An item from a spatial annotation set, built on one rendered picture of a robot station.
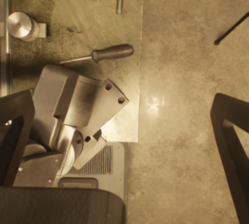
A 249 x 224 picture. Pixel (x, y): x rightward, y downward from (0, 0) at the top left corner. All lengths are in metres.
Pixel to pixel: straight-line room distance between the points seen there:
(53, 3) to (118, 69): 0.22
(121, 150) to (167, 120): 0.41
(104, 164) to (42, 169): 1.04
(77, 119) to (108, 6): 0.38
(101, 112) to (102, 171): 0.98
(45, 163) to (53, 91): 0.07
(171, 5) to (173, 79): 0.45
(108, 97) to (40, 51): 0.32
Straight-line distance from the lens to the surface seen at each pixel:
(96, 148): 0.37
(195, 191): 1.68
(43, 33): 0.55
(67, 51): 0.58
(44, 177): 0.24
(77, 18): 0.59
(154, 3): 1.53
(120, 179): 1.29
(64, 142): 0.27
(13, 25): 0.53
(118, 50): 0.54
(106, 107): 0.31
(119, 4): 0.57
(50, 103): 0.25
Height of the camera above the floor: 1.44
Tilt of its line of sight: 85 degrees down
